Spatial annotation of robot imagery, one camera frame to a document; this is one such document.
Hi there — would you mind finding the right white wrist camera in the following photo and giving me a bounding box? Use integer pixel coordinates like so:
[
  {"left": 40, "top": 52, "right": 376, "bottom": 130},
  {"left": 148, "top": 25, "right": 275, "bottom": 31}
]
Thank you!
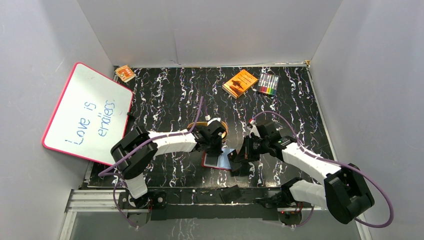
[{"left": 246, "top": 119, "right": 261, "bottom": 138}]

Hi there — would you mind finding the orange oval tray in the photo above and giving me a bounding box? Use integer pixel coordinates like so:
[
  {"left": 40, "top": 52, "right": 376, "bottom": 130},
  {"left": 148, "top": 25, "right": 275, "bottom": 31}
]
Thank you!
[{"left": 186, "top": 119, "right": 228, "bottom": 143}]

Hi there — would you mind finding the orange book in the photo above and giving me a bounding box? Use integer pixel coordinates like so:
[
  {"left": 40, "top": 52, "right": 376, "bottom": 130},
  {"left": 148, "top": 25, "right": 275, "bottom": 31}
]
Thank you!
[{"left": 222, "top": 69, "right": 258, "bottom": 99}]

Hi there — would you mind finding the small orange card box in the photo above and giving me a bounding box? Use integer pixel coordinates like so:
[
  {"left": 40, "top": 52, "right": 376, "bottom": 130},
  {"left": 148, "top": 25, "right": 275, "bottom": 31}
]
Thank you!
[{"left": 115, "top": 65, "right": 136, "bottom": 83}]

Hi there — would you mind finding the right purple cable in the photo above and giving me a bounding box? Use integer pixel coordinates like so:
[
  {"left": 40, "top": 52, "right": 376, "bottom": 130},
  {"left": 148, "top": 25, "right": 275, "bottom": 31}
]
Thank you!
[{"left": 246, "top": 110, "right": 395, "bottom": 229}]

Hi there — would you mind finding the pack of coloured markers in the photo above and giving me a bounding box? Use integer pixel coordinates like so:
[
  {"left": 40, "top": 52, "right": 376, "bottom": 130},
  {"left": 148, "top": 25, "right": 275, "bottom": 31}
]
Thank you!
[{"left": 256, "top": 73, "right": 280, "bottom": 97}]

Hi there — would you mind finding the red card holder wallet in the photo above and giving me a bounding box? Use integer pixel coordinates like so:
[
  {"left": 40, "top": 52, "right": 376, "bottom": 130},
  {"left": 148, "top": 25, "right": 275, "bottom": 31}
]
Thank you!
[{"left": 201, "top": 148, "right": 235, "bottom": 171}]

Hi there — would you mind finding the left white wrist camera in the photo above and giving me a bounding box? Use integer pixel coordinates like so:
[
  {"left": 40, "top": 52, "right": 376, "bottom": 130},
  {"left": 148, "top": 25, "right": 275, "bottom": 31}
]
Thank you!
[{"left": 205, "top": 115, "right": 222, "bottom": 126}]

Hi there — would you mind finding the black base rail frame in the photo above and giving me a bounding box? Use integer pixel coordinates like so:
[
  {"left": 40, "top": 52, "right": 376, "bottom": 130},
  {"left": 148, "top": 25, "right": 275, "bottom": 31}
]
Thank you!
[{"left": 66, "top": 187, "right": 364, "bottom": 229}]

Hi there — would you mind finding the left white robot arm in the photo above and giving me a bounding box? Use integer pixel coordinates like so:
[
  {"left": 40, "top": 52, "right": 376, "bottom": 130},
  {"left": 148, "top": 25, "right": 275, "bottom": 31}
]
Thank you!
[{"left": 110, "top": 118, "right": 228, "bottom": 208}]

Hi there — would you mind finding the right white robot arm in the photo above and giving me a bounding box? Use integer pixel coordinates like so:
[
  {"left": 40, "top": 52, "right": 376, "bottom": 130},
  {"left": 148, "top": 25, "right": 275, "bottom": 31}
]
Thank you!
[{"left": 227, "top": 120, "right": 375, "bottom": 224}]

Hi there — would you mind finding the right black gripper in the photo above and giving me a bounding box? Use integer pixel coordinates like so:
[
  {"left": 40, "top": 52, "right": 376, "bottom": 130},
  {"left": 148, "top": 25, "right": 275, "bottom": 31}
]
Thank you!
[{"left": 234, "top": 135, "right": 269, "bottom": 163}]

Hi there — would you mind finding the pink framed whiteboard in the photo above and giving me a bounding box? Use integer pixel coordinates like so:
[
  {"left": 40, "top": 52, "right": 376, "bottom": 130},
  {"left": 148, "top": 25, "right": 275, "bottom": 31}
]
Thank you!
[{"left": 41, "top": 62, "right": 134, "bottom": 166}]

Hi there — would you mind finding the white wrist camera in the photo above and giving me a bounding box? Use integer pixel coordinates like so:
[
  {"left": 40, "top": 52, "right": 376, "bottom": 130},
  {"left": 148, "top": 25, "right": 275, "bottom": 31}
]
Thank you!
[
  {"left": 246, "top": 119, "right": 261, "bottom": 138},
  {"left": 205, "top": 115, "right": 222, "bottom": 126}
]

